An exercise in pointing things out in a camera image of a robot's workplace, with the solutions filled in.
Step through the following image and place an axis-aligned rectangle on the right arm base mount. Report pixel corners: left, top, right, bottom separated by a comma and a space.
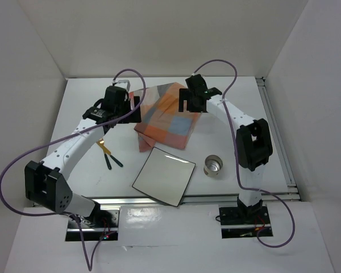
215, 206, 273, 239

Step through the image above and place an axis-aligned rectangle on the square white plate black rim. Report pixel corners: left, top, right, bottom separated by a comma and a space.
132, 147, 196, 207

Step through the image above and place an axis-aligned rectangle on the beige metal cup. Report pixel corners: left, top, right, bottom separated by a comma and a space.
203, 155, 223, 177

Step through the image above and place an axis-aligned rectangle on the aluminium rail right side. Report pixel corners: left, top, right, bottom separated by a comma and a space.
255, 77, 300, 196

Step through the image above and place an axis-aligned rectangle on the gold knife green handle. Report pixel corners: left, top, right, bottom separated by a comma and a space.
107, 148, 123, 167

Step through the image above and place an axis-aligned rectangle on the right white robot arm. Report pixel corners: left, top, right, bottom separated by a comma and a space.
178, 74, 273, 223

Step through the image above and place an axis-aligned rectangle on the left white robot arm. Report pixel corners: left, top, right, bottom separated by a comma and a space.
24, 80, 141, 227

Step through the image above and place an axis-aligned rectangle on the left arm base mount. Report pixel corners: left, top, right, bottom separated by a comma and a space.
65, 207, 120, 242

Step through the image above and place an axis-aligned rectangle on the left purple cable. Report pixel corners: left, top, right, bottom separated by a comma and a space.
0, 69, 147, 271

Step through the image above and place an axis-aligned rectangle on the gold fork green handle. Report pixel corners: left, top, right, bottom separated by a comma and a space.
97, 138, 112, 170

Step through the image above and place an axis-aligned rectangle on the checkered orange blue cloth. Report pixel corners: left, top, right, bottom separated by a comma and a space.
134, 82, 201, 152

